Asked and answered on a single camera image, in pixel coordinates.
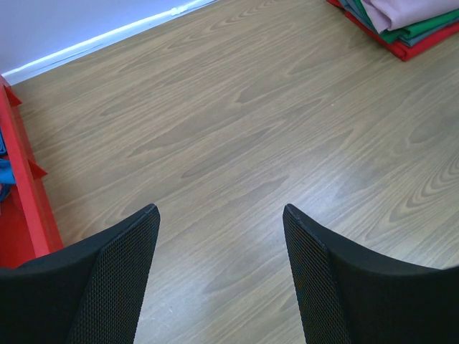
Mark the blue t-shirt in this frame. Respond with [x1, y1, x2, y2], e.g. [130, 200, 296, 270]
[0, 135, 16, 201]

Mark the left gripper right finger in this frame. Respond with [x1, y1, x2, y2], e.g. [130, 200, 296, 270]
[283, 204, 458, 343]

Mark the green folded t-shirt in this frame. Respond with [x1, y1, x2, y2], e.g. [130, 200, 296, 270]
[356, 1, 458, 43]

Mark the red plastic bin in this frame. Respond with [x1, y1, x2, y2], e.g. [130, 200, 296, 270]
[1, 78, 63, 268]

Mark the red folded t-shirt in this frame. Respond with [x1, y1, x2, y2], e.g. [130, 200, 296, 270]
[329, 1, 458, 62]

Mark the grey folded t-shirt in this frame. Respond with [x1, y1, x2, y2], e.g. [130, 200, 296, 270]
[339, 1, 458, 47]

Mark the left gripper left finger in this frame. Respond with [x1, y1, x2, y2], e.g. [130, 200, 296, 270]
[1, 204, 160, 343]

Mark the dusty pink printed t-shirt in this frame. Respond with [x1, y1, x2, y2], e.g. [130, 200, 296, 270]
[362, 0, 458, 33]

